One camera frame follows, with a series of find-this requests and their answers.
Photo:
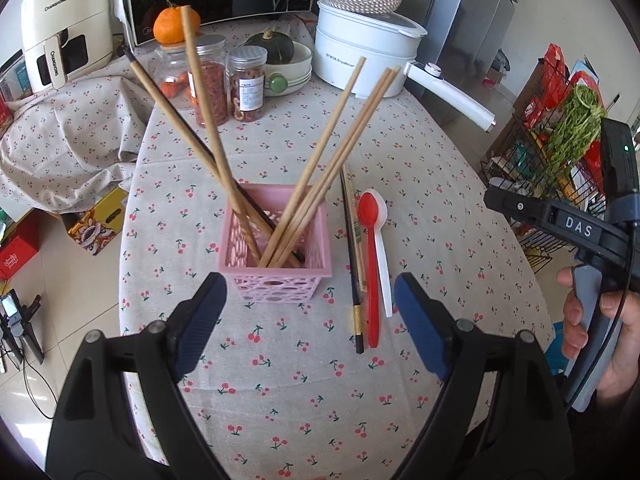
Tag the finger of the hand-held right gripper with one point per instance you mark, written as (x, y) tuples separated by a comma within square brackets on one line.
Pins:
[(530, 210)]

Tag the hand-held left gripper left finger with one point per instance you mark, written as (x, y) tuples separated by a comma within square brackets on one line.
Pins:
[(200, 320)]

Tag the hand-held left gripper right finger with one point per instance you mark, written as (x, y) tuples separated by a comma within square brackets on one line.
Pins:
[(422, 325)]

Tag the white plastic spoon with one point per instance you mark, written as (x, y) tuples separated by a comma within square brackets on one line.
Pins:
[(385, 280)]

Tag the black chopstick with gold band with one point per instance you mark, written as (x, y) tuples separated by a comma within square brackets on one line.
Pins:
[(356, 310)]

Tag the pink plastic basket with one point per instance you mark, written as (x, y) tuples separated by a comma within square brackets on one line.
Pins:
[(275, 287)]

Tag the wooden chopstick with green print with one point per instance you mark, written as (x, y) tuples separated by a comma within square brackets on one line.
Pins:
[(358, 245)]

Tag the wooden chopsticks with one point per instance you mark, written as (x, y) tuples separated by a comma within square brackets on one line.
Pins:
[(260, 217)]

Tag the red plastic spoon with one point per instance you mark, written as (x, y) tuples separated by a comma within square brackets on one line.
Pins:
[(371, 210)]

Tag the plain wooden chopstick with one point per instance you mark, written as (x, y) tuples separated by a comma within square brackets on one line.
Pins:
[(361, 130), (170, 110), (330, 125), (210, 125), (353, 131)]

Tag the person's right hand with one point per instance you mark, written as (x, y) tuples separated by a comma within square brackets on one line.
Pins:
[(625, 355)]

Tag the bunch of green vegetables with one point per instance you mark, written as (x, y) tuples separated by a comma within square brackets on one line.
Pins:
[(575, 130)]

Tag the cherry print tablecloth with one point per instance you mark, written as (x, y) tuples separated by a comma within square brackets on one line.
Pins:
[(280, 385)]

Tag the blue plastic bag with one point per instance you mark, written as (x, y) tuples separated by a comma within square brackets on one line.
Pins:
[(555, 350)]

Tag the patterned cardboard box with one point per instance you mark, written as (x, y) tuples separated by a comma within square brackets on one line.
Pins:
[(95, 225)]

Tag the small black tripod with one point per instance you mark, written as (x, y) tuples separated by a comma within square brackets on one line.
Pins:
[(20, 320)]

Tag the red gift box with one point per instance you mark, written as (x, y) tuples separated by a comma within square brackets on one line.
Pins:
[(17, 257)]

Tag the grey refrigerator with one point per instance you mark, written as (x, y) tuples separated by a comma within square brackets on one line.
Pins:
[(465, 5)]

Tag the jar of red berries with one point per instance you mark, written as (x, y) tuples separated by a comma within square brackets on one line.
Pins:
[(210, 90)]

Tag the white electric pot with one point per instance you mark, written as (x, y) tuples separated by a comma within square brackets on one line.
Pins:
[(360, 45)]

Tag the labelled jar of dried fruit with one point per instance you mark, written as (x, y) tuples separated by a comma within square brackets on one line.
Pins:
[(246, 85)]

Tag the clear jar under orange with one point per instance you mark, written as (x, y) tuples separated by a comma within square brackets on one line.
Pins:
[(172, 72)]

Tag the white dish with green knob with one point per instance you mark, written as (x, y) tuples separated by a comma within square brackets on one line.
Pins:
[(295, 72)]

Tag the dark green pumpkin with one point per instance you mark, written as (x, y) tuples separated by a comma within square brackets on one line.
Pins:
[(272, 45)]

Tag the orange fruit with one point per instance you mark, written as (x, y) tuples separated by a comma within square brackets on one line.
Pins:
[(172, 25)]

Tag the cream air fryer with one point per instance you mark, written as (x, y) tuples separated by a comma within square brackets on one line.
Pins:
[(65, 15)]

